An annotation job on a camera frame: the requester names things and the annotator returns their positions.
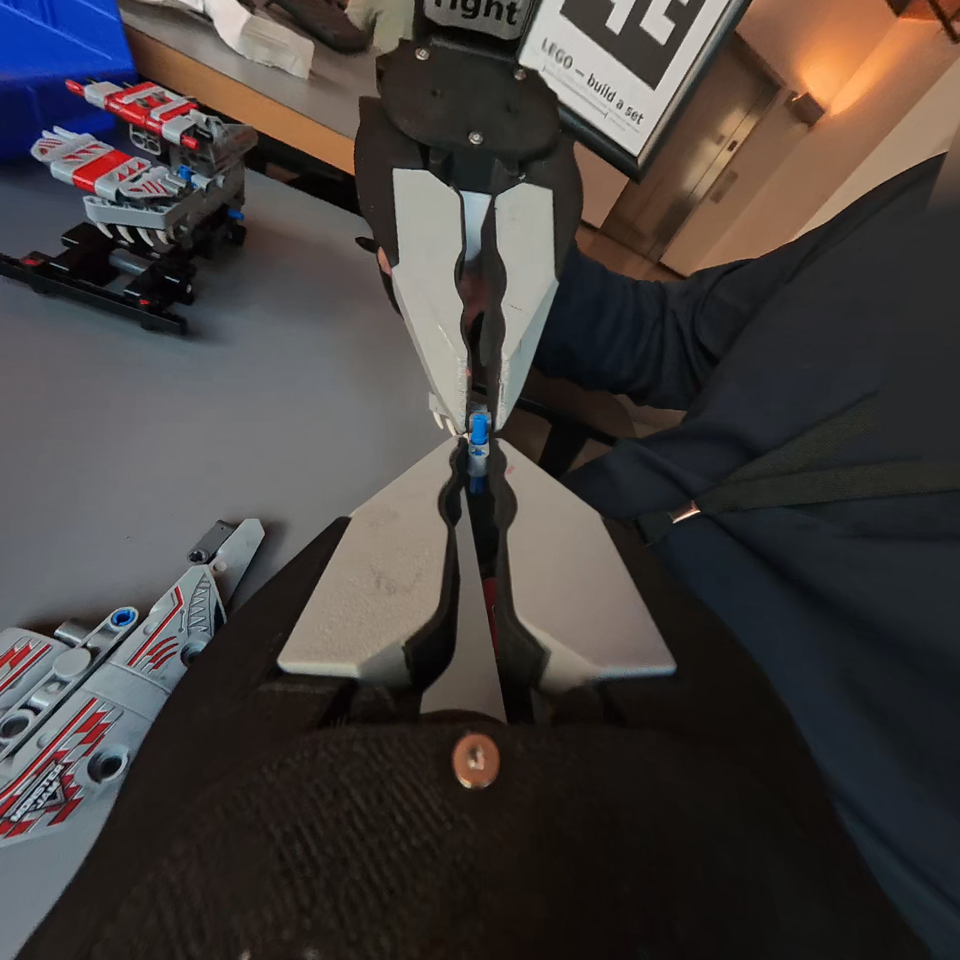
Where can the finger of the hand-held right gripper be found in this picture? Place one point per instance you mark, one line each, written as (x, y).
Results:
(529, 262)
(424, 262)

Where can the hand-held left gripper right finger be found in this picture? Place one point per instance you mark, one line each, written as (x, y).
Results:
(577, 592)

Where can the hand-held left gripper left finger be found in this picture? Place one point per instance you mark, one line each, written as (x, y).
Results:
(360, 592)

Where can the blue lego pin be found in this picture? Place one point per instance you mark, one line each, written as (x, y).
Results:
(477, 431)

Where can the person's right forearm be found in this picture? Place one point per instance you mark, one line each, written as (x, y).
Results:
(615, 330)

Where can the partly built lego vehicle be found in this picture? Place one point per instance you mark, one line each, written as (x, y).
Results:
(172, 217)

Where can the grey red lego panel assembly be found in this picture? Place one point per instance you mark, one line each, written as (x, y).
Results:
(67, 697)

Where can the dark object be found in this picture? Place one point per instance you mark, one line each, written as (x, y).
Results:
(322, 22)

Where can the wooden-edged grey table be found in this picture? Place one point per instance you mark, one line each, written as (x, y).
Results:
(300, 97)

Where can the black framed tag sign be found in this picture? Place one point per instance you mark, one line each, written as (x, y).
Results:
(630, 60)

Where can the metal door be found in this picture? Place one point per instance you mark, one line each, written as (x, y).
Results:
(697, 172)

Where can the white plastic bag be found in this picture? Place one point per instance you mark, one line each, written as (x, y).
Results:
(255, 34)

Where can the person in dark clothes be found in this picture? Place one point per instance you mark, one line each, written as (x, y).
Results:
(825, 637)

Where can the large blue plastic bin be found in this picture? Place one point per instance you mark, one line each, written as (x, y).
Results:
(52, 67)

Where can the wall lamp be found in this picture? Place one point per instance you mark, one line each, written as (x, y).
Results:
(806, 107)

